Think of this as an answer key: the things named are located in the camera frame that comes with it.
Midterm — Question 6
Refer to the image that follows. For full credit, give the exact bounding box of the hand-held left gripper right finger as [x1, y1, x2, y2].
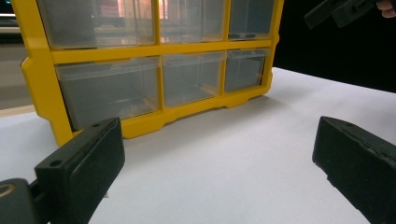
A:
[312, 116, 396, 224]

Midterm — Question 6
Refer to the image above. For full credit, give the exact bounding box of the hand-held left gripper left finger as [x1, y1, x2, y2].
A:
[34, 117, 126, 224]

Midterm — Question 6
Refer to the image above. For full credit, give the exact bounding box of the yellow black organizer case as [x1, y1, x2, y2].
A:
[10, 0, 285, 147]

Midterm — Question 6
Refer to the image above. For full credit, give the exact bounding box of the clear plastic drawer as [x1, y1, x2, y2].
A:
[223, 49, 270, 93]

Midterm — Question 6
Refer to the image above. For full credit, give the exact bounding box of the black curtain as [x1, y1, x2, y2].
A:
[273, 0, 396, 93]

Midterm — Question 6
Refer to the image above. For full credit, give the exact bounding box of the set of clear drawers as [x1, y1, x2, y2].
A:
[36, 0, 276, 131]

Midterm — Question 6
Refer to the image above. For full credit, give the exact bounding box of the wooden table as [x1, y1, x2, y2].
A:
[0, 104, 37, 119]

